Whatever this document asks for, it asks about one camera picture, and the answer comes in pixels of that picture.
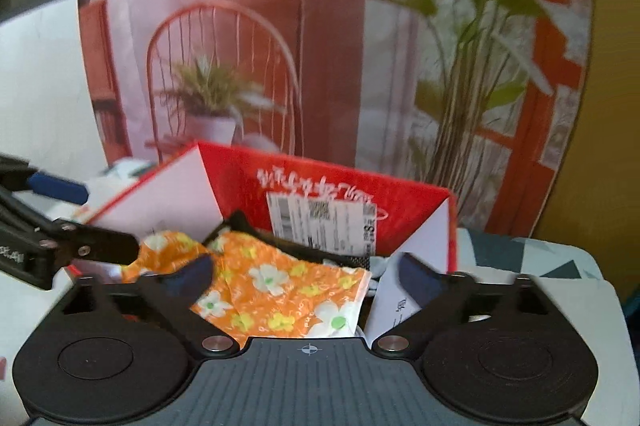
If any white panel board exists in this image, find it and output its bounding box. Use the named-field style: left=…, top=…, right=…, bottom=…
left=0, top=0, right=107, bottom=180

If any orange floral oven mitt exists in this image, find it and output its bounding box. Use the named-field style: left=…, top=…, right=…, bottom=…
left=122, top=231, right=371, bottom=345

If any red cardboard box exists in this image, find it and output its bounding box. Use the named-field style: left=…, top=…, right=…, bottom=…
left=86, top=142, right=457, bottom=337

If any printed living room backdrop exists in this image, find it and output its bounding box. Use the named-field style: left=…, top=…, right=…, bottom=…
left=79, top=0, right=592, bottom=235

